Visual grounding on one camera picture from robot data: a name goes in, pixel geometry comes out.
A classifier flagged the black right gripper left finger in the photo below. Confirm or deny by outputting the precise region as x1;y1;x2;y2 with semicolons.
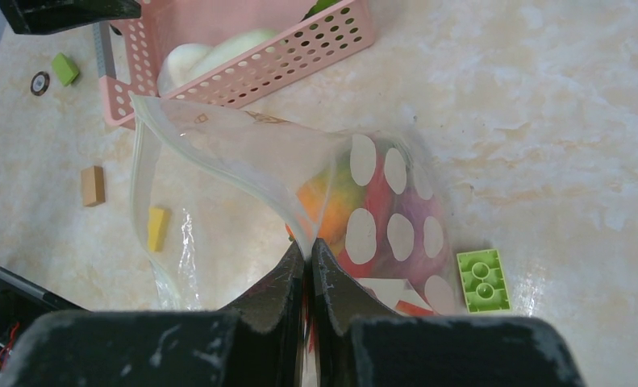
0;244;304;386

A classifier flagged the green leafy vegetable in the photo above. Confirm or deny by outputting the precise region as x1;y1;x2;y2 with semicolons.
303;0;340;20

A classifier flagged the brown wooden block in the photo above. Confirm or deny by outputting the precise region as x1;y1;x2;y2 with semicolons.
81;165;106;207

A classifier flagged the green rectangular block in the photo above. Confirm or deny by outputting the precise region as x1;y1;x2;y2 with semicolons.
51;52;80;86

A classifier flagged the green orange mango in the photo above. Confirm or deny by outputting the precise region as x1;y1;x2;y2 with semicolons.
296;155;366;256

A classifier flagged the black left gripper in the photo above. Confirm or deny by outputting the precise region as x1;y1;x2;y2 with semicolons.
0;0;141;35

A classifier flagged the red chili pepper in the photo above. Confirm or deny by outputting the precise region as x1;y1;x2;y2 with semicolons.
337;156;394;278

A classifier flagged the clear dotted zip top bag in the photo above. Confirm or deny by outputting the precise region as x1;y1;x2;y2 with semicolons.
128;93;459;317

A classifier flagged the small round token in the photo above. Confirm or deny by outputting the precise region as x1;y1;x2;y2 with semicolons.
30;71;50;96

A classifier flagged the purple onion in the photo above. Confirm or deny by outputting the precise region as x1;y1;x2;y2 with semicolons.
386;187;450;285

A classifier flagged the red apple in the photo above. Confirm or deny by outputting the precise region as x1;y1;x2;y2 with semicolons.
394;276;457;317

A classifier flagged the white radish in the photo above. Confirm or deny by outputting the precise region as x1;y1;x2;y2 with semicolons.
187;28;278;81

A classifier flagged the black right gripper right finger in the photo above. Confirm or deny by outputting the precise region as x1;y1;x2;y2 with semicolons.
311;239;583;386

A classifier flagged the pink plastic basket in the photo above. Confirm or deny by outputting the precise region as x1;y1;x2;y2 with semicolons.
94;1;376;129

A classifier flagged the green toy brick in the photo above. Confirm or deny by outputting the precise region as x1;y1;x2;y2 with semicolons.
457;249;511;314

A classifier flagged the yellow toy block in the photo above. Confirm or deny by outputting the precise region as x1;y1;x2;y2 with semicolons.
147;206;171;252

